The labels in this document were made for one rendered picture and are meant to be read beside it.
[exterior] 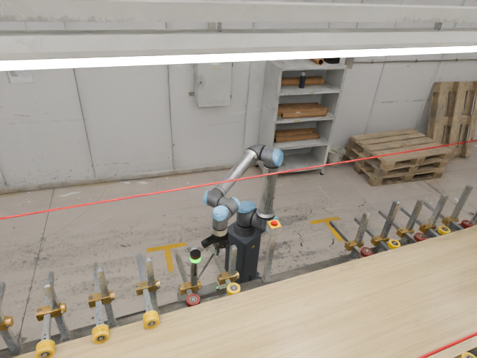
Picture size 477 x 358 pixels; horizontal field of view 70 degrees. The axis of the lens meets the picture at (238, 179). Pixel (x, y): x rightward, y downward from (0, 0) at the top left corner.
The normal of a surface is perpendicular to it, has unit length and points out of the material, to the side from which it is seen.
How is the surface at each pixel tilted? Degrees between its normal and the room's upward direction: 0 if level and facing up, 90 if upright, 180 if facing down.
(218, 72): 90
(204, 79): 90
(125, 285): 0
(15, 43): 61
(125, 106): 90
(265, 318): 0
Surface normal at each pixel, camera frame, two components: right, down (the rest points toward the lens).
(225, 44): 0.35, 0.05
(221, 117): 0.30, 0.53
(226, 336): 0.06, -0.84
